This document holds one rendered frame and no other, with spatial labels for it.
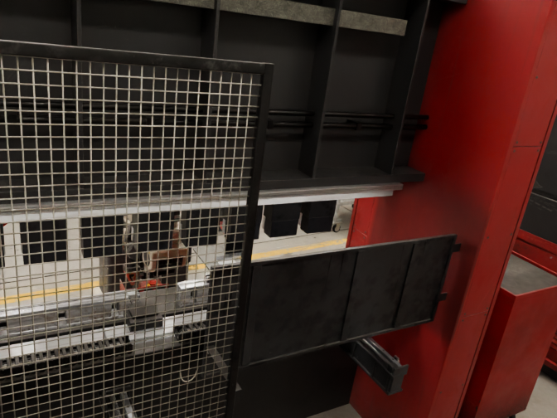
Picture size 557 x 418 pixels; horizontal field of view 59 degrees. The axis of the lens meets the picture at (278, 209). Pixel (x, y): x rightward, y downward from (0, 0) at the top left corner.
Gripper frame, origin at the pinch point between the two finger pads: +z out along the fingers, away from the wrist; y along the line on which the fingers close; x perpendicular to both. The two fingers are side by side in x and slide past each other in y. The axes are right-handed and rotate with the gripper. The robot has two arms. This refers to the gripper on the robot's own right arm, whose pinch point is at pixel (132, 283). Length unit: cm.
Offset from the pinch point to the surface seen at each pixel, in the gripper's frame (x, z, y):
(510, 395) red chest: 188, 74, 81
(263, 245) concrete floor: 173, 38, -184
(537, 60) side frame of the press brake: 124, -99, 125
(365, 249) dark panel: 65, -29, 98
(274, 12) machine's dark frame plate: 34, -114, 86
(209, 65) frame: -12, -87, 138
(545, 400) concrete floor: 248, 102, 67
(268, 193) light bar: 37, -50, 74
